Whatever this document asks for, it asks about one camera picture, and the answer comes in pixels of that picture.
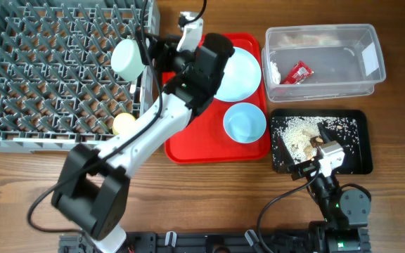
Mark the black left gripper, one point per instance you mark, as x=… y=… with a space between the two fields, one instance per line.
x=170 y=53

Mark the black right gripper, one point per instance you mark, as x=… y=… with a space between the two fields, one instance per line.
x=302 y=170

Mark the green bowl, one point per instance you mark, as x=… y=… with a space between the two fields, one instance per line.
x=126 y=60

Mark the white plastic spoon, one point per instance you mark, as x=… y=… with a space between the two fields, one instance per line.
x=133 y=87

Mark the small light blue bowl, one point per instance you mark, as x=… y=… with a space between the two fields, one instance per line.
x=244 y=123

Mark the yellow plastic cup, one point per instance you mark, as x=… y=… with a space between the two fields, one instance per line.
x=122 y=123

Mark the large light blue plate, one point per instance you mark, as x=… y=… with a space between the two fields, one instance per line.
x=242 y=77

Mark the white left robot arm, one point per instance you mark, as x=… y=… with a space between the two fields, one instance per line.
x=94 y=182

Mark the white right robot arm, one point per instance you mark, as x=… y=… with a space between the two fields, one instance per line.
x=317 y=149

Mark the black waste tray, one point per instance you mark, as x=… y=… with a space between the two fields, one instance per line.
x=359 y=116

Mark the clear plastic waste bin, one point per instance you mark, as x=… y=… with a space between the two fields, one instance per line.
x=347 y=61

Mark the grey dishwasher rack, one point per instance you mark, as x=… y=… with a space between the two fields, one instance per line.
x=57 y=88

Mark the food scraps and rice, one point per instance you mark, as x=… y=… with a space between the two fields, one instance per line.
x=302 y=138

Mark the red sauce packet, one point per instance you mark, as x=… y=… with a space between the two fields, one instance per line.
x=298 y=73

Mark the red plastic tray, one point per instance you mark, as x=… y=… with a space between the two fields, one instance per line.
x=205 y=140

